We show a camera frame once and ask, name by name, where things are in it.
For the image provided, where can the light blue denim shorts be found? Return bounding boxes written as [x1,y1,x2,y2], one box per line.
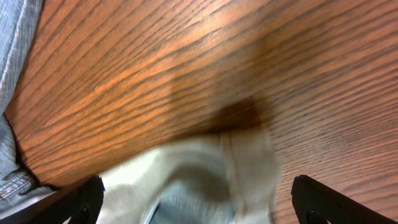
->
[0,0,282,224]

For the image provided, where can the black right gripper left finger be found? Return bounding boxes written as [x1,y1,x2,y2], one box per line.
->
[27,174,106,224]

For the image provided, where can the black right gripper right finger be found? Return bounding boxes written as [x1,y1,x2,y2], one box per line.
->
[291,175,397,224]

